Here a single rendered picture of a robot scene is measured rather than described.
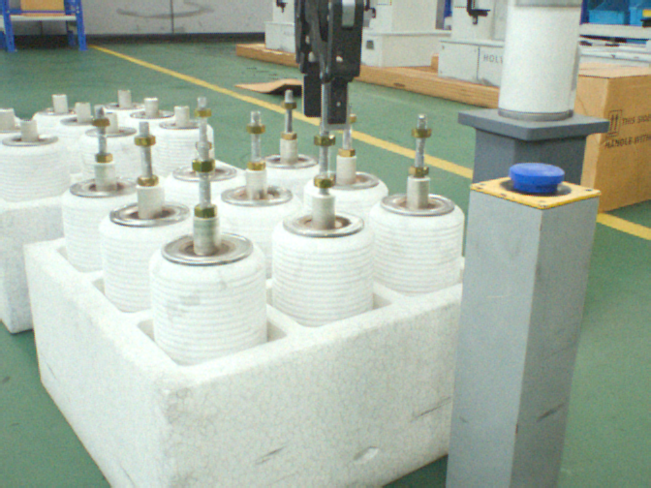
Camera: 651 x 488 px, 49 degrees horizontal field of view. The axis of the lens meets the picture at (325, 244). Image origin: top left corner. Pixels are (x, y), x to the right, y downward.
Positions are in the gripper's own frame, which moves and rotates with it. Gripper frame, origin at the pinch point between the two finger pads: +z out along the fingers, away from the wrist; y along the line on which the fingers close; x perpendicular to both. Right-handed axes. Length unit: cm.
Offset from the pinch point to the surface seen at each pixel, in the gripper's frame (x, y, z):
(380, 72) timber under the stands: -112, 307, 29
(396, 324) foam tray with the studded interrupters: -5.3, -6.2, 18.5
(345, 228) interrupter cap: -1.6, -2.0, 10.5
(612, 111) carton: -82, 70, 13
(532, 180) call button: -12.0, -14.8, 3.4
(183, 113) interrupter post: 9, 54, 9
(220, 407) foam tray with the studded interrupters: 11.3, -12.6, 20.6
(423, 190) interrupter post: -11.2, 3.2, 8.8
